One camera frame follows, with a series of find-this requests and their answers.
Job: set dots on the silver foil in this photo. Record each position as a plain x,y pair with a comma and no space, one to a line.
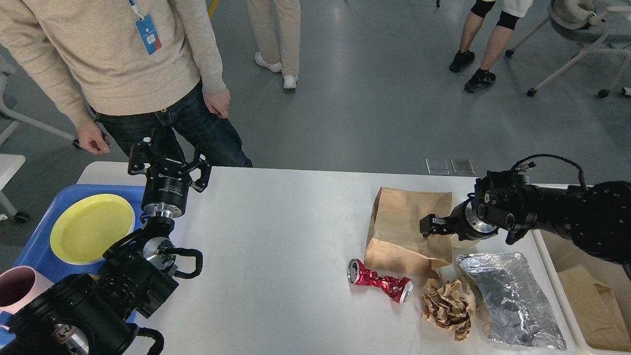
521,314

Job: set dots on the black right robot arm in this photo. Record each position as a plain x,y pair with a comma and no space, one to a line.
595,218

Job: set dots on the brown paper in bin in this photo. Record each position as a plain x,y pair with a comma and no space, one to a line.
596,310

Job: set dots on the white office chair right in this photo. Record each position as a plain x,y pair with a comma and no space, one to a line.
584,23

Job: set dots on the crushed red soda can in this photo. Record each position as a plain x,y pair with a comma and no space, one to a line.
398,290

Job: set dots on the yellow plastic plate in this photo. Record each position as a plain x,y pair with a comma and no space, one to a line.
85,230

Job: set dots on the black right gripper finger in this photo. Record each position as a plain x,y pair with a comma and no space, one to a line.
433,224

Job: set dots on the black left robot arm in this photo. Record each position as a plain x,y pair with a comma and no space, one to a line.
85,314

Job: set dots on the pink ribbed mug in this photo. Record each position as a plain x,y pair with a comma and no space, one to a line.
19,286

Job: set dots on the white paper cup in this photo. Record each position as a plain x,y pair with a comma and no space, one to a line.
461,244

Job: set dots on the white plastic bin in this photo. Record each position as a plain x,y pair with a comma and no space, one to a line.
558,255

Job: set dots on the brown paper ball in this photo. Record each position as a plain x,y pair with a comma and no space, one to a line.
451,306

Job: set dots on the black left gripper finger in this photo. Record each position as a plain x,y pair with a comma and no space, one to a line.
146,158
198,163

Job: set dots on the person in khaki trousers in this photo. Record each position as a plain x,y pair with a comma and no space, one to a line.
277,29

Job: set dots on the person in beige sweater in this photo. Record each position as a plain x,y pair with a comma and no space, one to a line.
88,58

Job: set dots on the brown paper bag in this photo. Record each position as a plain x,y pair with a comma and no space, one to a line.
395,243

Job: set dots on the blue id badge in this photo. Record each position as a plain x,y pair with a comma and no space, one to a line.
148,34

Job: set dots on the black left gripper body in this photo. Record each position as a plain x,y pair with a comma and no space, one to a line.
165,193

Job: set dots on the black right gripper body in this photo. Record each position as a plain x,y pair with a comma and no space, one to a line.
468,226

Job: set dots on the white side table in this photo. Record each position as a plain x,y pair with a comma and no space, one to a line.
9,166

